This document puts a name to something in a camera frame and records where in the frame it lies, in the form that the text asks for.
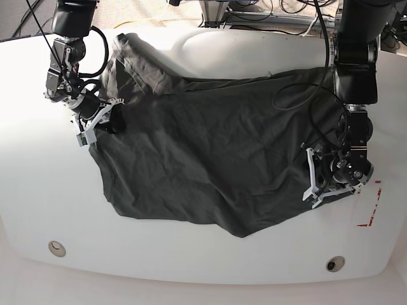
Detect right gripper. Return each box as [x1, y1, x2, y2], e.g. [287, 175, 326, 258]
[69, 97, 126, 134]

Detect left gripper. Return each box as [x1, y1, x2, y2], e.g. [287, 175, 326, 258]
[302, 144, 357, 209]

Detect dark grey t-shirt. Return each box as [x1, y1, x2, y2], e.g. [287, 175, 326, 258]
[89, 34, 343, 238]

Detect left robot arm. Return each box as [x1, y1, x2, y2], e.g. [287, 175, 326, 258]
[303, 1, 395, 208]

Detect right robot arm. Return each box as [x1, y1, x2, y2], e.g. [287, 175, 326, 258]
[45, 1, 126, 134]

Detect red tape rectangle marking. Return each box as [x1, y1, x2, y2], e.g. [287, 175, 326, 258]
[353, 180, 383, 227]

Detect right table grommet hole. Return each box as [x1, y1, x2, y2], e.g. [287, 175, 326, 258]
[326, 256, 345, 273]

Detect table grommet hole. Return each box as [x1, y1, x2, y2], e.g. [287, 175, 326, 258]
[326, 256, 345, 273]
[48, 241, 66, 258]

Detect left table grommet hole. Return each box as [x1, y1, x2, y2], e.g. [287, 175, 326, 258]
[48, 241, 66, 258]

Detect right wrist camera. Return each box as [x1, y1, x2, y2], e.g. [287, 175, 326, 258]
[76, 130, 97, 147]

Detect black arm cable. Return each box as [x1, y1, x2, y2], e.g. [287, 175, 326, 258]
[272, 0, 350, 153]

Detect yellow cable on floor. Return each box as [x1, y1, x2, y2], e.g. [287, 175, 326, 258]
[113, 0, 169, 29]

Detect black cables on floor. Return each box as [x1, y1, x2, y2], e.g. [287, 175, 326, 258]
[0, 0, 55, 42]

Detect aluminium frame stand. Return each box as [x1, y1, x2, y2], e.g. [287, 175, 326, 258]
[198, 0, 382, 48]

